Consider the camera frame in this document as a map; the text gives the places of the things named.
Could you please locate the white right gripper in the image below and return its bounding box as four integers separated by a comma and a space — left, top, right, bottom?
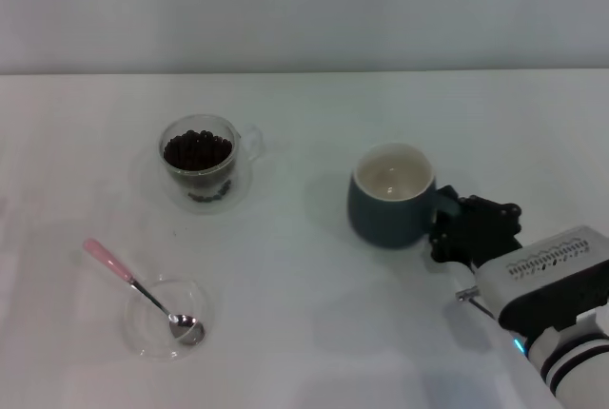
426, 184, 609, 318

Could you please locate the dark teal ceramic mug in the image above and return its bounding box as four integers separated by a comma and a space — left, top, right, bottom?
345, 142, 462, 250

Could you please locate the pink-handled metal spoon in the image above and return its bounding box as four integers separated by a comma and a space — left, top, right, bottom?
83, 238, 206, 347

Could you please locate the clear double-walled glass cup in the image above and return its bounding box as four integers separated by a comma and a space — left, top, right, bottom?
158, 113, 265, 190

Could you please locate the pile of dark coffee beans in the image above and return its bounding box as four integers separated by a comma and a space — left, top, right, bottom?
163, 128, 234, 172

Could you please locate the clear glass saucer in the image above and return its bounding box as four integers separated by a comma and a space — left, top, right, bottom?
135, 141, 254, 215

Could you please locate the small clear glass dish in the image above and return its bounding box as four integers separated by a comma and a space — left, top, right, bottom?
123, 275, 216, 363

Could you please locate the silver cable connector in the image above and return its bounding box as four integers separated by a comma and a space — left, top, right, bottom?
455, 284, 499, 321

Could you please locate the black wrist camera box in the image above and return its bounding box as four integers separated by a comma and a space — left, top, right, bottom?
497, 266, 609, 337

